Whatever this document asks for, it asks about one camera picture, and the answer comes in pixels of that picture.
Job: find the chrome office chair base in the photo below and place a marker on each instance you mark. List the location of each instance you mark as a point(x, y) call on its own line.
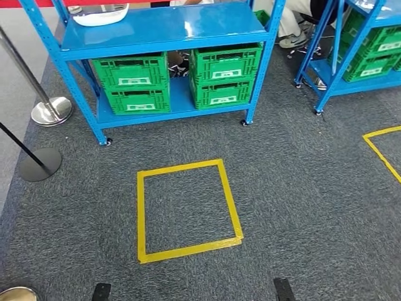
point(305, 49)

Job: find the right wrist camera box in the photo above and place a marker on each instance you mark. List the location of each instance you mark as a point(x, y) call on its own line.
point(284, 290)

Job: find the chrome barrier stanchion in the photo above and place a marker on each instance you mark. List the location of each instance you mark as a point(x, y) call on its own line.
point(53, 112)
point(17, 295)

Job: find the yellow floor tape square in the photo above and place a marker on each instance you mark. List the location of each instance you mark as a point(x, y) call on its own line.
point(141, 216)
point(381, 154)

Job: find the black barrier stanchion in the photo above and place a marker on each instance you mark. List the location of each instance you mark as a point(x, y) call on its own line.
point(41, 166)

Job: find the green plastic crate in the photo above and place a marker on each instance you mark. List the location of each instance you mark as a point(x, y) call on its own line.
point(369, 45)
point(200, 97)
point(398, 65)
point(112, 104)
point(262, 17)
point(103, 77)
point(353, 74)
point(200, 70)

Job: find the red barrier belt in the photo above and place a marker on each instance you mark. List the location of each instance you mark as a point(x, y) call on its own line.
point(31, 3)

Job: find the white curved plastic part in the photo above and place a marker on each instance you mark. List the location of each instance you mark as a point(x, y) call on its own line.
point(100, 18)

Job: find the blue metal shelf rack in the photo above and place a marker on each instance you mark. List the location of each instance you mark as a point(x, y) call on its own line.
point(163, 25)
point(332, 79)

